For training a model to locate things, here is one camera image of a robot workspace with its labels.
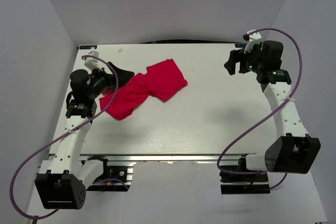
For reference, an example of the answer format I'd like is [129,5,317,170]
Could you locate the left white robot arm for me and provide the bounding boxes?
[35,63,134,209]

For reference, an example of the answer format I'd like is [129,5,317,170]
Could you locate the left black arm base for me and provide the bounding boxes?
[86,155,134,192]

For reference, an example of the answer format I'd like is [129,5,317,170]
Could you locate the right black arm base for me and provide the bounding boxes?
[220,172,270,195]

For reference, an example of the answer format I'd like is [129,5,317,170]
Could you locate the blue corner label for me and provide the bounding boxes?
[79,45,97,50]
[235,43,246,48]

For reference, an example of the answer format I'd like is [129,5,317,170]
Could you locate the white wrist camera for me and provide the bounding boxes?
[243,29,263,54]
[83,50,101,71]

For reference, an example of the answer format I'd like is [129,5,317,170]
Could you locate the aluminium front table rail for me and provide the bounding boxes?
[39,153,258,168]

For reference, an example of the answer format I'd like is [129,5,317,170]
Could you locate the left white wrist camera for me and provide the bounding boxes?
[83,50,101,71]

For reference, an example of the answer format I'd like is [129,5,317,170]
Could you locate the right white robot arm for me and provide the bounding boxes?
[224,40,321,182]

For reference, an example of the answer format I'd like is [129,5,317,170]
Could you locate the left blue corner label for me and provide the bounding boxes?
[79,45,97,50]

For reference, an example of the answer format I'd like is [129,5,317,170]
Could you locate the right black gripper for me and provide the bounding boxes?
[224,43,265,76]

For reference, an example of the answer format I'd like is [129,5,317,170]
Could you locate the red t-shirt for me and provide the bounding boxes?
[99,59,188,121]

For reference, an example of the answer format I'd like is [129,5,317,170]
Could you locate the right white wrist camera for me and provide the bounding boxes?
[243,29,263,54]

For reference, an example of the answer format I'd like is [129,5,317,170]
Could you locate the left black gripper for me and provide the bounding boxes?
[87,62,134,100]

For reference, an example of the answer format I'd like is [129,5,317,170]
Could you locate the right blue corner label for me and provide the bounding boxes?
[235,43,246,48]

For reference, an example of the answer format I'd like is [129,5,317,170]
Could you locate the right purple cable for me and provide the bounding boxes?
[217,28,303,190]

